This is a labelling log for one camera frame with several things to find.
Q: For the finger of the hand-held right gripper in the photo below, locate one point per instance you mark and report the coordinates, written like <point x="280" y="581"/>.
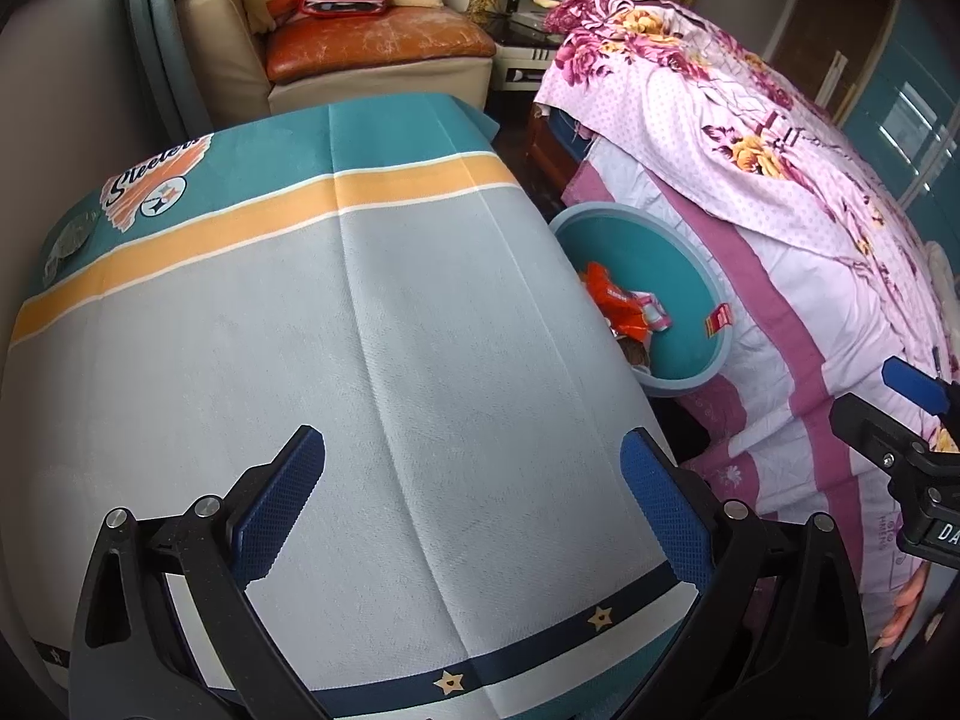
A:
<point x="862" y="420"/>
<point x="911" y="379"/>

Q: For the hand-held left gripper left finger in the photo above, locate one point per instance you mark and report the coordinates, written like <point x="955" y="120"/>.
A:
<point x="277" y="510"/>

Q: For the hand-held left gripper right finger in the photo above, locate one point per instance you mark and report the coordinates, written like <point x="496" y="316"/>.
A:
<point x="667" y="517"/>

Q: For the orange snack wrapper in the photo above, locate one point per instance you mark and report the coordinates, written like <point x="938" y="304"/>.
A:
<point x="622" y="304"/>

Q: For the teal plastic basin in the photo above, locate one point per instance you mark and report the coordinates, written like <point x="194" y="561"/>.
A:
<point x="660" y="262"/>

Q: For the person's right hand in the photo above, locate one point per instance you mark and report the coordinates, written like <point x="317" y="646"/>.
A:
<point x="904" y="600"/>

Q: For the pink floral blanket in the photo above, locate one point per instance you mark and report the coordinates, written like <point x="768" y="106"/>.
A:
<point x="750" y="165"/>

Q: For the teal glass cabinet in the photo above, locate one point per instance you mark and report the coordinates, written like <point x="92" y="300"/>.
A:
<point x="907" y="105"/>

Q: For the silver blister pack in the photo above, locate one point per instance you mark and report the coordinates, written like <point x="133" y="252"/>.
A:
<point x="67" y="247"/>

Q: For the cream armchair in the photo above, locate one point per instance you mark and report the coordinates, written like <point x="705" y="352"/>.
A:
<point x="217" y="37"/>

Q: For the orange seat cushion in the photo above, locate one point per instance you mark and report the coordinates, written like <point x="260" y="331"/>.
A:
<point x="375" y="41"/>

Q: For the black media player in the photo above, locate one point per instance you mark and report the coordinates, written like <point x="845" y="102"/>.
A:
<point x="525" y="4"/>

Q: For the wooden bed frame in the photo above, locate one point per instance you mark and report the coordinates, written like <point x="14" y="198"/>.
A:
<point x="551" y="150"/>

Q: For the grey metal door frame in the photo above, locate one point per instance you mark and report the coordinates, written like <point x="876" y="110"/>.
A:
<point x="157" y="15"/>

